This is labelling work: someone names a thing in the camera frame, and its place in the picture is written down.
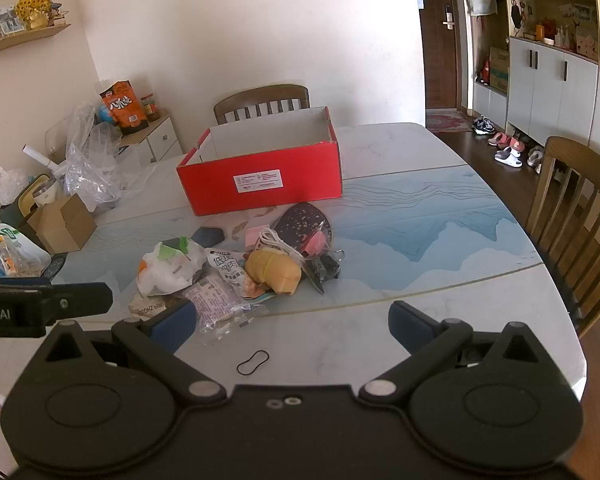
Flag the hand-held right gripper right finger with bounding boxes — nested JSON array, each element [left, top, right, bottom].
[[360, 301, 564, 405]]

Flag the brown wooden door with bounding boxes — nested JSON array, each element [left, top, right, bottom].
[[412, 0, 474, 111]]

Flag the glass jar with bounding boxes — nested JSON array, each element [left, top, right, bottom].
[[141, 93, 161, 123]]

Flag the orange snack bag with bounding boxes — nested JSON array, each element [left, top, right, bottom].
[[100, 79, 149, 136]]

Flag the wooden chair with slatted back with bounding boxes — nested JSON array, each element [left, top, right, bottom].
[[213, 84, 311, 125], [525, 136, 600, 339]]

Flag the dark green container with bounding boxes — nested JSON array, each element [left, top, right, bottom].
[[0, 174, 57, 228]]

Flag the white green plastic bag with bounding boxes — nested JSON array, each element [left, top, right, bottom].
[[0, 223, 52, 277]]

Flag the white printed snack packet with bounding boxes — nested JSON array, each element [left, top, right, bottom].
[[206, 248, 254, 297]]

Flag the crumpled white plastic bag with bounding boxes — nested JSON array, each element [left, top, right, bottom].
[[0, 165, 29, 206]]

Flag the white slippers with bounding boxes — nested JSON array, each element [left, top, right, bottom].
[[494, 147, 524, 169]]

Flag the pink cloth item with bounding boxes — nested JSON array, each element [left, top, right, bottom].
[[300, 232, 331, 257]]

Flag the dark speckled pouch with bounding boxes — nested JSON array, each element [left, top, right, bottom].
[[275, 202, 333, 256]]

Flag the patterned door rug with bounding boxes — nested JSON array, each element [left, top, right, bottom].
[[425, 109, 474, 134]]

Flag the red cardboard shoe box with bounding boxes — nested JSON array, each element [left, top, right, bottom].
[[176, 106, 343, 217]]

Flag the white blue marble desktop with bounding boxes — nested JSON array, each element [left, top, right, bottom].
[[0, 122, 589, 477]]

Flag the photo card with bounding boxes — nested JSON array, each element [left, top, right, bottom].
[[0, 6, 21, 36]]

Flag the pink card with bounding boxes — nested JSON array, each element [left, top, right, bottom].
[[245, 226, 271, 251]]

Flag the beige printed packet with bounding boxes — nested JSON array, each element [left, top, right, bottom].
[[128, 292, 179, 319]]

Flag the white wall cabinet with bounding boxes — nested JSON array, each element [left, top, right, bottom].
[[472, 0, 600, 161]]

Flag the small white cabinet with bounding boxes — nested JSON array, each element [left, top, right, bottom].
[[117, 115, 184, 169]]

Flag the white cable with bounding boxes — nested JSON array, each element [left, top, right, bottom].
[[257, 228, 301, 262]]

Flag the small brown cardboard box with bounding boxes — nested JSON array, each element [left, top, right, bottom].
[[27, 194, 98, 256]]

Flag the colourful printed packet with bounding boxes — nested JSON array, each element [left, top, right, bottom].
[[240, 280, 277, 302]]

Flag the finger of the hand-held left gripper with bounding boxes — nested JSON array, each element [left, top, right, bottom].
[[40, 282, 114, 325]]

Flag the clear bread packet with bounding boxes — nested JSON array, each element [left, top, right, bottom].
[[182, 277, 270, 346]]

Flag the yellow flower ornament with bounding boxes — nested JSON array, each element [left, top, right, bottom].
[[16, 0, 53, 31]]

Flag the yellow plush toy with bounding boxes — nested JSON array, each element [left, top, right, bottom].
[[244, 249, 302, 295]]

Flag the white paper roll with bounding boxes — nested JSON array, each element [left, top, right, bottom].
[[22, 144, 62, 167]]

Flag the clear plastic bags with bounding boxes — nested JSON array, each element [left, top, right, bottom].
[[65, 102, 147, 207]]

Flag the black cloth item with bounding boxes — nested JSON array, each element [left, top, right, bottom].
[[305, 254, 342, 295]]

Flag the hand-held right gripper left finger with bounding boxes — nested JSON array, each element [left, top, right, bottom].
[[29, 299, 222, 407]]

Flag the wooden wall shelf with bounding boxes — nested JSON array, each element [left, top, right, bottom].
[[0, 22, 72, 56]]

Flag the cardboard box with green print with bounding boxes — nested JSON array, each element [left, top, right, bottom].
[[487, 46, 511, 94]]

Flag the black hair tie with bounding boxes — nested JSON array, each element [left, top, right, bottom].
[[236, 350, 270, 376]]

